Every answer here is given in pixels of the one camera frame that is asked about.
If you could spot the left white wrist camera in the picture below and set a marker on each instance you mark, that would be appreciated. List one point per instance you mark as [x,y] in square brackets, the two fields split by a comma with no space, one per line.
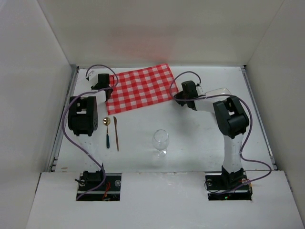
[92,78]

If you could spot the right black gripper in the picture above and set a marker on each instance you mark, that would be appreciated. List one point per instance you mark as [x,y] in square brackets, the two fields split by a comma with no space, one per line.
[180,97]

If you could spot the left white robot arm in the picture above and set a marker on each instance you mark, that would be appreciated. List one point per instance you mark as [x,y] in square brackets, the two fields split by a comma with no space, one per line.
[82,115]

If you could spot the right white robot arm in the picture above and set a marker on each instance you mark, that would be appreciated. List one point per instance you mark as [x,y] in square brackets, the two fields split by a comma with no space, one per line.
[230,116]

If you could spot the red white checkered cloth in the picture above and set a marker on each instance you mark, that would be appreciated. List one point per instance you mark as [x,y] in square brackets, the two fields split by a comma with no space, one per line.
[140,88]

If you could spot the clear wine glass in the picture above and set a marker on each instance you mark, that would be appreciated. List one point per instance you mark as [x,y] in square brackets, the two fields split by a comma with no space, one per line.
[160,142]

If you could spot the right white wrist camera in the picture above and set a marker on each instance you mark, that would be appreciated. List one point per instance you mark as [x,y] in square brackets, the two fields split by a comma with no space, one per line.
[199,90]

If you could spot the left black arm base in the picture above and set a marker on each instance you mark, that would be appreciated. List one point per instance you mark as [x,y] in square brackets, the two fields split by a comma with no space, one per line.
[92,187]

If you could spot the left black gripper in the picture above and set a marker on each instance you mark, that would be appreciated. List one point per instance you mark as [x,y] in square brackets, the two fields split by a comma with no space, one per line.
[107,90]

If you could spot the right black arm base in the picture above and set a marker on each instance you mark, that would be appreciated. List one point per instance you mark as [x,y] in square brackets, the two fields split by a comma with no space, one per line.
[228,186]

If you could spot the brown wooden knife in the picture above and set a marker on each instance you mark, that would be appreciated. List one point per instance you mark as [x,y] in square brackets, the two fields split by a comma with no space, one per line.
[116,133]

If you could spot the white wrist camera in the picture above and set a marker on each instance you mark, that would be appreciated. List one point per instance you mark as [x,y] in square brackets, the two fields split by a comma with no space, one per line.
[92,78]
[199,90]

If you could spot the gold spoon teal handle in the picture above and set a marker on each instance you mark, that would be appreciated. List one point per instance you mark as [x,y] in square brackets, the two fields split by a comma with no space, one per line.
[106,122]

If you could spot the white rectangular plate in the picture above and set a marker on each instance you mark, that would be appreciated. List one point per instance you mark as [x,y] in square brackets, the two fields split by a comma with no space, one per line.
[218,92]

